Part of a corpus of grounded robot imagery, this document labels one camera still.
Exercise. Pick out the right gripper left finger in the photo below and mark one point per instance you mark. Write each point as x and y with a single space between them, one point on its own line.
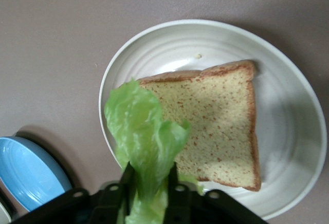
127 180

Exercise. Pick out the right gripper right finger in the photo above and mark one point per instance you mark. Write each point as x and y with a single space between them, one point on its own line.
173 188

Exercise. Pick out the green lettuce leaf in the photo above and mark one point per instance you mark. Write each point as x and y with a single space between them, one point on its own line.
144 131

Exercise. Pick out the light crust bread slice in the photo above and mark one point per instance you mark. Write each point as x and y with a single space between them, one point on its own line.
218 121

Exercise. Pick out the blue plate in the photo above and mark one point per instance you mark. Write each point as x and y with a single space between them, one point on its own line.
25 172

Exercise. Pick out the beige plate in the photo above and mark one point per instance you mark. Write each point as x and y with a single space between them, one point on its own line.
282 105

